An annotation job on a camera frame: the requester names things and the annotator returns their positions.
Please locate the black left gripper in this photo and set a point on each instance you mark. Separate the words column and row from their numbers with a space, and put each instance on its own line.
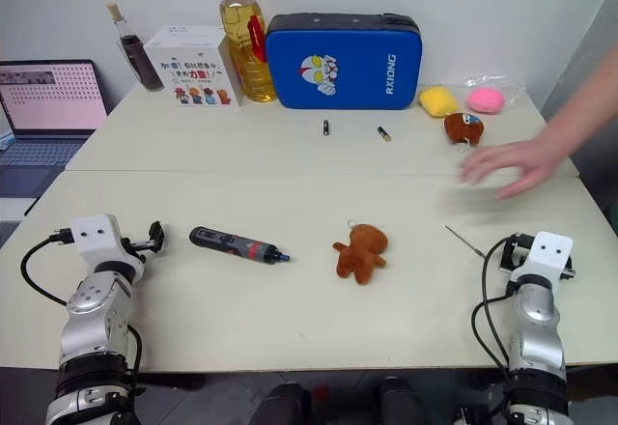
column 134, row 251

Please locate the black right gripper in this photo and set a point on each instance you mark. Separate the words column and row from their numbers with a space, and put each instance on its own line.
column 519, row 251

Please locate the person's bare forearm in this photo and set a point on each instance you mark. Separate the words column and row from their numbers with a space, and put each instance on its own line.
column 586, row 116

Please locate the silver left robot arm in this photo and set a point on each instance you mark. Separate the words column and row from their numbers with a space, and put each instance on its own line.
column 99, row 314

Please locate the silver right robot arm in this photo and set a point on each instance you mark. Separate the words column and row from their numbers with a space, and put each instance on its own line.
column 536, row 328

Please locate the thin metal rod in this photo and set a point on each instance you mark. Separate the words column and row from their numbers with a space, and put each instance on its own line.
column 464, row 240

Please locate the grey red electric screwdriver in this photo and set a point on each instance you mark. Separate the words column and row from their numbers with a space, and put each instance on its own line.
column 232, row 244

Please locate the person's bare hand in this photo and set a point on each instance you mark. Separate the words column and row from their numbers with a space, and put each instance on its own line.
column 516, row 166

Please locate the small brown plush toy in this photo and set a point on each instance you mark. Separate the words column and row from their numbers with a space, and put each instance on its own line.
column 463, row 128

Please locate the brown gingerbread plush toy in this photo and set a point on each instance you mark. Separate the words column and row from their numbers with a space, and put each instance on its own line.
column 362, row 256

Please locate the pink round sponge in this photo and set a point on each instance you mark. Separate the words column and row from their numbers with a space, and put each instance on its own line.
column 485, row 100

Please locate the pink sponge in bag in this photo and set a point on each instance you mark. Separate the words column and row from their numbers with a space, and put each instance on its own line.
column 512, row 88

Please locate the yellow plush toy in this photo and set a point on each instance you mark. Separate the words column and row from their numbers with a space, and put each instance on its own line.
column 438, row 101

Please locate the grey open laptop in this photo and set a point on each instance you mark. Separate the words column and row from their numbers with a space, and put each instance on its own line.
column 48, row 106

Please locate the white printed carton box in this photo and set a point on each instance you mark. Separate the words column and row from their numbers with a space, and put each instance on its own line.
column 193, row 67

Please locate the dark sauce glass bottle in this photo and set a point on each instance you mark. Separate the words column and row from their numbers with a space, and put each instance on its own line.
column 142, row 60

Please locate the yellow cooking oil bottle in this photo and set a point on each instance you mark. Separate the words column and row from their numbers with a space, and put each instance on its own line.
column 246, row 53

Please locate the blue cartoon print case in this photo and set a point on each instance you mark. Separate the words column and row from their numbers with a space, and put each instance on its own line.
column 338, row 63

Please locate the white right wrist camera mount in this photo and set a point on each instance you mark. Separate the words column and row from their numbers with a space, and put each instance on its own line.
column 545, row 256

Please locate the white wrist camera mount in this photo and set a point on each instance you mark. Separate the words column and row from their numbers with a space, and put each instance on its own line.
column 545, row 256
column 94, row 239

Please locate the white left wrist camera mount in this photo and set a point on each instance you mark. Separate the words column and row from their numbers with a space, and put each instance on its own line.
column 94, row 239

